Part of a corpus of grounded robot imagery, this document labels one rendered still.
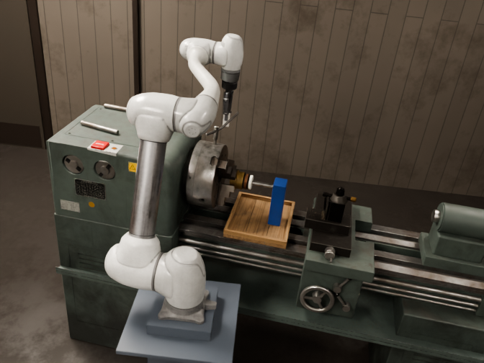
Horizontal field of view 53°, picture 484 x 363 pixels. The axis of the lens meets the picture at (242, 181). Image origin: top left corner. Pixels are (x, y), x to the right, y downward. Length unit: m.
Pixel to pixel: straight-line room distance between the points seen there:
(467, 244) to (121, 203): 1.57
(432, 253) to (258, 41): 2.45
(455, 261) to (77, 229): 1.77
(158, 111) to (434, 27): 2.96
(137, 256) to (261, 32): 2.69
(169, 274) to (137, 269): 0.13
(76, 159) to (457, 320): 1.87
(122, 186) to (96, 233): 0.33
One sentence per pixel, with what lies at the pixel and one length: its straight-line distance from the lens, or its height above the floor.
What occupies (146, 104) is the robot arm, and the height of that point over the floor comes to 1.57.
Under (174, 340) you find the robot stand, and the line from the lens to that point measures 1.99.
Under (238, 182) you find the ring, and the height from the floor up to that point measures 1.09.
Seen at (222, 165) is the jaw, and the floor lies 1.19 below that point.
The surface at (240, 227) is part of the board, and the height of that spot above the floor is 0.89.
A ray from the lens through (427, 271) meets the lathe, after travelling 2.38.
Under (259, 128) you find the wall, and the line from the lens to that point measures 4.44.
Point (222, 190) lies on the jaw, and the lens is 2.32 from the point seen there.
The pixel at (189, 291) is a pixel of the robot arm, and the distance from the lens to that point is 1.88.
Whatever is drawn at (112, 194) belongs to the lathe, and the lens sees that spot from 2.27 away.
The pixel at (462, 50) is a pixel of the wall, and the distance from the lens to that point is 4.45.
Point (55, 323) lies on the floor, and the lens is 3.15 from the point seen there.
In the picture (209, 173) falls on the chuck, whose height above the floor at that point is 1.16.
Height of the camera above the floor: 2.25
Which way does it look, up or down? 30 degrees down
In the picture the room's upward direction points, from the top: 6 degrees clockwise
